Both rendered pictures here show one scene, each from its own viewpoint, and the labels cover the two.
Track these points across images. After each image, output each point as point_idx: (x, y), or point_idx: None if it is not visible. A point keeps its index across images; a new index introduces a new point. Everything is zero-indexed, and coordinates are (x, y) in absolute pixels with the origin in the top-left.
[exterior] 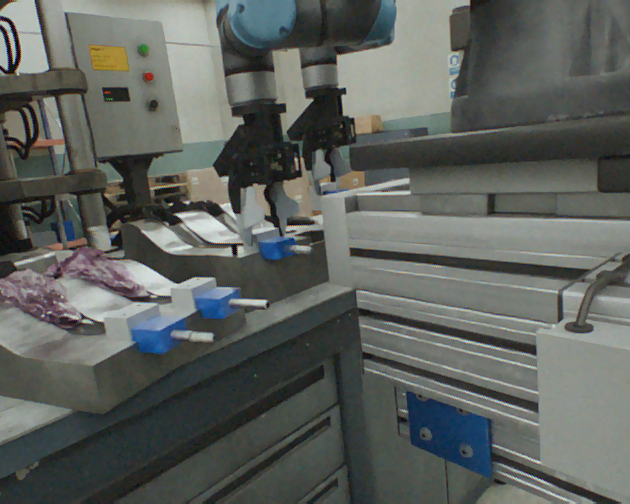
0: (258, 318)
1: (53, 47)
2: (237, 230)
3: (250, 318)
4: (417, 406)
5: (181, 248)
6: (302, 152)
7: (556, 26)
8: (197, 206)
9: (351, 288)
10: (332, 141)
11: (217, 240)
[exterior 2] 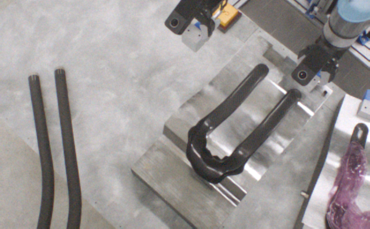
0: (332, 96)
1: None
2: (224, 110)
3: (332, 100)
4: None
5: (276, 140)
6: (211, 30)
7: None
8: (206, 137)
9: (289, 50)
10: (225, 4)
11: (254, 120)
